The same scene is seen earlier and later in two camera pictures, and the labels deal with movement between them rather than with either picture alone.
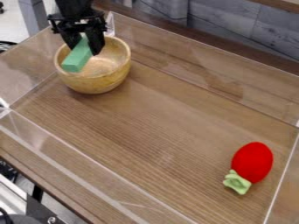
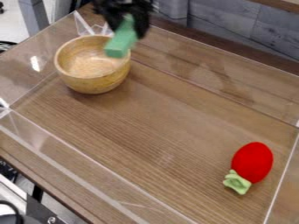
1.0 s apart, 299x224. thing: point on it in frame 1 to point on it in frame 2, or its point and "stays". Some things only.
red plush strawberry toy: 252,162 stays
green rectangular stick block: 78,57 to 124,38
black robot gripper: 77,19 to 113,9
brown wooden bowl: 105,71 stays
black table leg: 37,193 stays
